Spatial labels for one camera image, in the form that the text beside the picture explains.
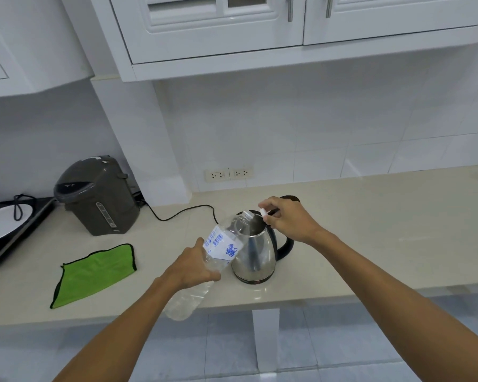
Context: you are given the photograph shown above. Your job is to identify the person's left hand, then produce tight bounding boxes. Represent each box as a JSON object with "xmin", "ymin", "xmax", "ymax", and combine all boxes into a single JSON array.
[{"xmin": 159, "ymin": 237, "xmax": 223, "ymax": 293}]

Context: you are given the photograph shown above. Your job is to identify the person's right hand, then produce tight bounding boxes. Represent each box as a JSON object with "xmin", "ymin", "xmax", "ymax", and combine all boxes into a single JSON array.
[{"xmin": 258, "ymin": 196, "xmax": 324, "ymax": 247}]

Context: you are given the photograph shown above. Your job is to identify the clear plastic water bottle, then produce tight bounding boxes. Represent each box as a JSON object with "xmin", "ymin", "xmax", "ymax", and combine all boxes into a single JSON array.
[{"xmin": 163, "ymin": 210, "xmax": 258, "ymax": 322}]

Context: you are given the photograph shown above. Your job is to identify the person's left forearm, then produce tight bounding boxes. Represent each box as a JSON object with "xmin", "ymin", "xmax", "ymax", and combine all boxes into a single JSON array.
[{"xmin": 53, "ymin": 276, "xmax": 208, "ymax": 382}]

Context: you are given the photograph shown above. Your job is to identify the person's right forearm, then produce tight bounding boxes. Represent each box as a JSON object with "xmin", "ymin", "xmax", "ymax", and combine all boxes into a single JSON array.
[{"xmin": 308, "ymin": 228, "xmax": 478, "ymax": 382}]

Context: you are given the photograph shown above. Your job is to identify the stainless steel electric kettle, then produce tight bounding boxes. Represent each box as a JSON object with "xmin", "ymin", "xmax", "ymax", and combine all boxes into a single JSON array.
[{"xmin": 230, "ymin": 195, "xmax": 302, "ymax": 285}]

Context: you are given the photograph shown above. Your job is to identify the green microfiber cloth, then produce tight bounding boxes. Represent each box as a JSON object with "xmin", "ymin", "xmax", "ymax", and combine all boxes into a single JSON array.
[{"xmin": 49, "ymin": 243, "xmax": 138, "ymax": 310}]

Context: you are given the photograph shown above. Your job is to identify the grey electric thermo pot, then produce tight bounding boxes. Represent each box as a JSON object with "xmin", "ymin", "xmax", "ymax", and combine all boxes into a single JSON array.
[{"xmin": 53, "ymin": 155, "xmax": 141, "ymax": 237}]

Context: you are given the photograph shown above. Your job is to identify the black induction cooktop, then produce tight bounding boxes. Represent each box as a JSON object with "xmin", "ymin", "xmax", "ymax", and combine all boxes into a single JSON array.
[{"xmin": 0, "ymin": 196, "xmax": 58, "ymax": 270}]

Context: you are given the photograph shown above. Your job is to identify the white glazed cabinet door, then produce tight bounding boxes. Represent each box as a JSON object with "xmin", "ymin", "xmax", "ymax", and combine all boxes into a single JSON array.
[{"xmin": 109, "ymin": 0, "xmax": 306, "ymax": 64}]

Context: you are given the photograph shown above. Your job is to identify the white plate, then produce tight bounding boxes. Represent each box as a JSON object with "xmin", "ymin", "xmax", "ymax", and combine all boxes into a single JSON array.
[{"xmin": 0, "ymin": 203, "xmax": 35, "ymax": 246}]

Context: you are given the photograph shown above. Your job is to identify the white plain cabinet door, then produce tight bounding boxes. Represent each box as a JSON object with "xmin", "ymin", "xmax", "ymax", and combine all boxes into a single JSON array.
[{"xmin": 303, "ymin": 0, "xmax": 478, "ymax": 46}]

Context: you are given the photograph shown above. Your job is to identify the white corner cabinet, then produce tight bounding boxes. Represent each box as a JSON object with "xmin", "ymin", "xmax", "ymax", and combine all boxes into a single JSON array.
[{"xmin": 0, "ymin": 0, "xmax": 95, "ymax": 100}]

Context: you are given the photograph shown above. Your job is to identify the black power cable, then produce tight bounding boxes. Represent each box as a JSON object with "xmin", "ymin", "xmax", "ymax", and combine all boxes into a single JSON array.
[{"xmin": 133, "ymin": 190, "xmax": 220, "ymax": 232}]

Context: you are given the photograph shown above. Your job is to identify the white counter support post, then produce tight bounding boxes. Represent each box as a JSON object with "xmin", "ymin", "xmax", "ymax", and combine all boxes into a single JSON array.
[{"xmin": 251, "ymin": 308, "xmax": 280, "ymax": 373}]

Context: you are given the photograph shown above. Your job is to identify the white wall cabinet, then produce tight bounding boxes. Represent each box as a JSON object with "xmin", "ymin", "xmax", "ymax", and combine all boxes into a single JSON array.
[{"xmin": 60, "ymin": 0, "xmax": 478, "ymax": 83}]

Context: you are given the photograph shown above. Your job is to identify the black looped cord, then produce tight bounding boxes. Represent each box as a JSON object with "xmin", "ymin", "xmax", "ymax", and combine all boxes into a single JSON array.
[{"xmin": 13, "ymin": 193, "xmax": 37, "ymax": 222}]

